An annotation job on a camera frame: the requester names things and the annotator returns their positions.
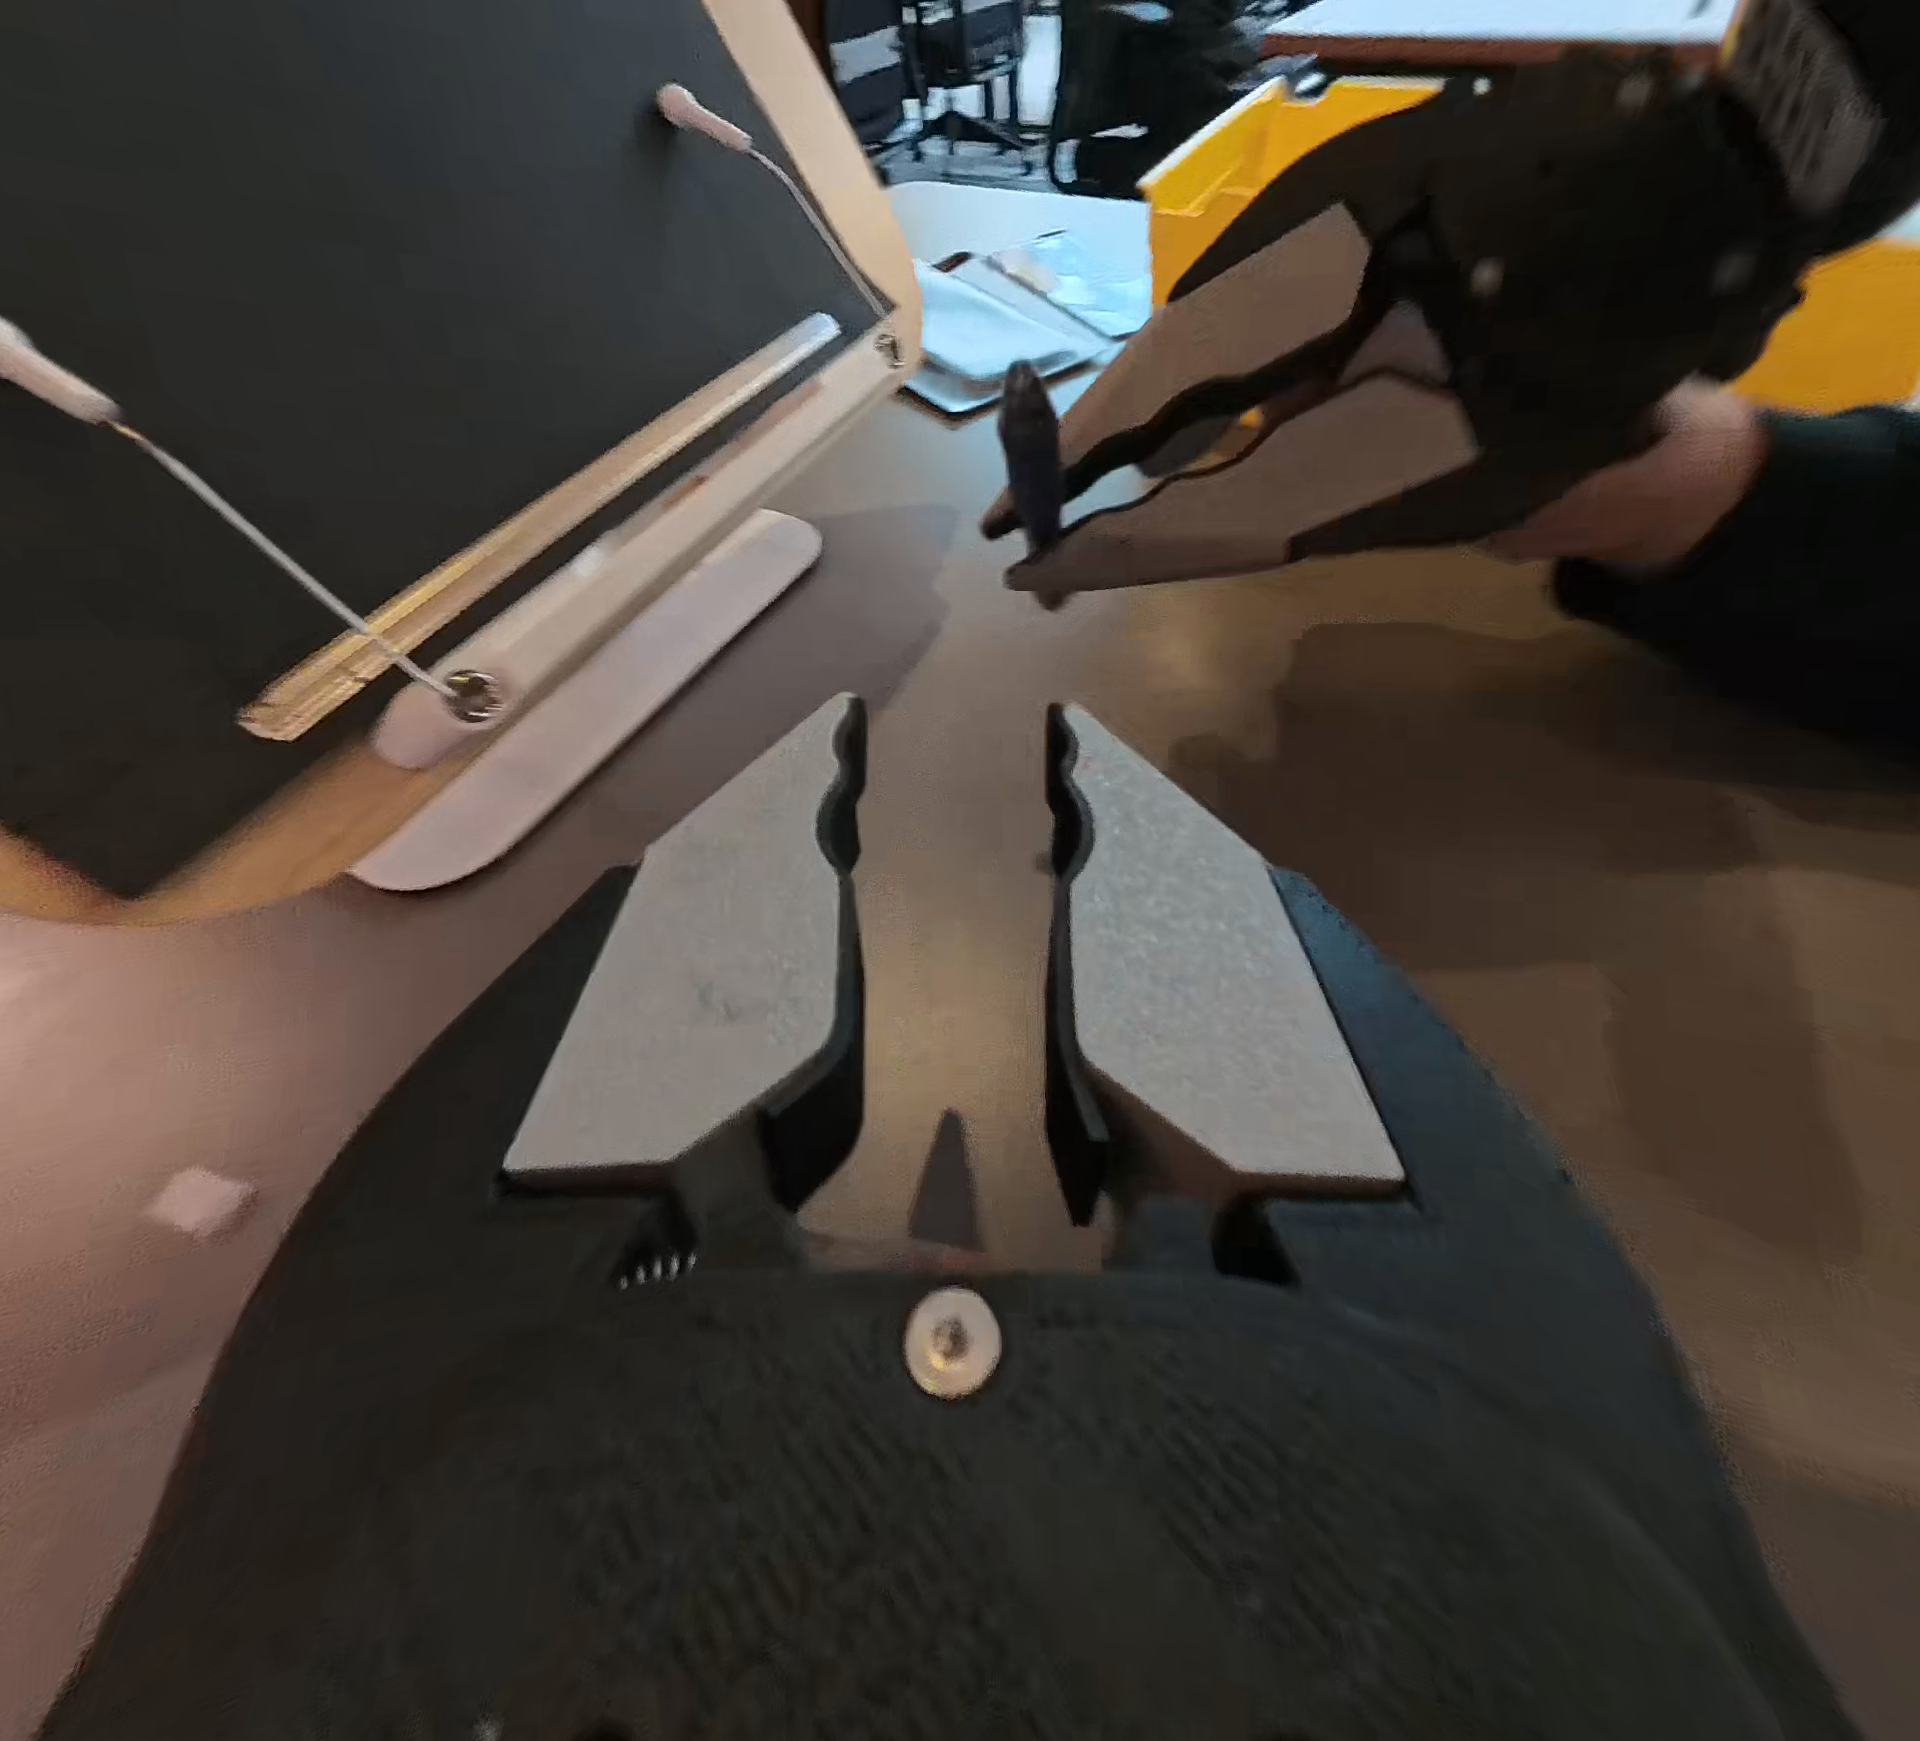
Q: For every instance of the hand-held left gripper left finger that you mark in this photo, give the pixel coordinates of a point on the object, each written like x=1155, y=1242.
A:
x=705, y=975

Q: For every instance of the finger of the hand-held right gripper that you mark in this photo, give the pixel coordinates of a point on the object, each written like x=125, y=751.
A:
x=1274, y=496
x=1231, y=316

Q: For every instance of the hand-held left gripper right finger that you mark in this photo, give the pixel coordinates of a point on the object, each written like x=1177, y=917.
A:
x=1201, y=991

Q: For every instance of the dark blue pen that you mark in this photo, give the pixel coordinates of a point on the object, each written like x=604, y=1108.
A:
x=1032, y=435

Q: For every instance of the person's right forearm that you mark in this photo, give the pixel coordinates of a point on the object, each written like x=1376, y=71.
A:
x=1831, y=541

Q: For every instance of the person's right hand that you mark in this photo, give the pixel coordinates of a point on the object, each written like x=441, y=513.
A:
x=1679, y=481

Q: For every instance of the clear plastic sleeve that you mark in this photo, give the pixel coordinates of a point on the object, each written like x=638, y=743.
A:
x=989, y=339
x=1081, y=271

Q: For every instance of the yellow plastic bin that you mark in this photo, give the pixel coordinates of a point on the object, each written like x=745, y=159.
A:
x=1245, y=159

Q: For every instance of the dark jacket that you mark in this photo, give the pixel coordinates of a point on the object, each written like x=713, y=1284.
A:
x=1171, y=17

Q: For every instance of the white tape square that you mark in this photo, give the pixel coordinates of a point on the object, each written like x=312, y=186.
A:
x=200, y=1201

